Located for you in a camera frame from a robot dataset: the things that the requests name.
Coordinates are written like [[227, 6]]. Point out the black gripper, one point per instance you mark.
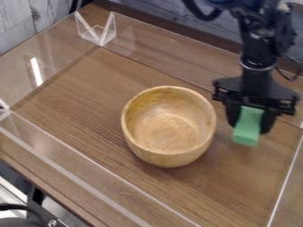
[[255, 89]]

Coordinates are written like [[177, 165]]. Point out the green rectangular stick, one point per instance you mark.
[[247, 128]]

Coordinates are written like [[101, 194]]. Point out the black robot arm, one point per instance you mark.
[[267, 34]]

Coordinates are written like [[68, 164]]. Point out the wooden bowl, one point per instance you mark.
[[169, 124]]

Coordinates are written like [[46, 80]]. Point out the clear acrylic enclosure wall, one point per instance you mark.
[[66, 83]]

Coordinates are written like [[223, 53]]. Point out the black table leg bracket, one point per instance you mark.
[[46, 218]]

